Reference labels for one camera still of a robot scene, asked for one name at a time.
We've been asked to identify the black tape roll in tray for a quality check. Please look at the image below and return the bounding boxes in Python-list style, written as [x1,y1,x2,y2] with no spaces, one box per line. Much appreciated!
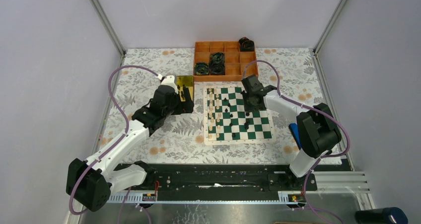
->
[194,62,210,75]
[210,52,225,64]
[209,62,225,75]

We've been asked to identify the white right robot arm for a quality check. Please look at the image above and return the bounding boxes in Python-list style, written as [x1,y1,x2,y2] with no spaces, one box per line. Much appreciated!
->
[241,75,342,190]

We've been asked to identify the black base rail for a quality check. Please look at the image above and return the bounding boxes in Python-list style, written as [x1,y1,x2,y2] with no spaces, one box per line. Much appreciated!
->
[132,163,317,202]

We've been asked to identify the green white chess board mat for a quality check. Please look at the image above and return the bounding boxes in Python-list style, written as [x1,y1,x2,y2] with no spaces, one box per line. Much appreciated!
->
[203,85,276,146]

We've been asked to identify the black tape roll behind tray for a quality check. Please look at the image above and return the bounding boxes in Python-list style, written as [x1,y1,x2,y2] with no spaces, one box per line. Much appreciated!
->
[238,37,255,52]

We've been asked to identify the gold metal tin box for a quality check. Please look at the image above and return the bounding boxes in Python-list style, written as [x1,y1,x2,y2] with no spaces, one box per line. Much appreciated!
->
[176,75,194,102]

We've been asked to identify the white chess pieces row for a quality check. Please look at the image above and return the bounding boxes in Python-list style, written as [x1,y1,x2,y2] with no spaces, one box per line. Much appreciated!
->
[206,87,222,142]

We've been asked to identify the blue cloth pouch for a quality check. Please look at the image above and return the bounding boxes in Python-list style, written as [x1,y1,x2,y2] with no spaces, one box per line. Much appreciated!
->
[288,123,301,150]

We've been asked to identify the orange wooden compartment tray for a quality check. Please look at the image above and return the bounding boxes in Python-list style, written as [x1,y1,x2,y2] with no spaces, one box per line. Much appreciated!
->
[193,41,259,82]

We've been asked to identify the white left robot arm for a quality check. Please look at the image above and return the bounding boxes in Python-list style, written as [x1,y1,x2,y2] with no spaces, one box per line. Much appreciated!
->
[66,84,194,212]

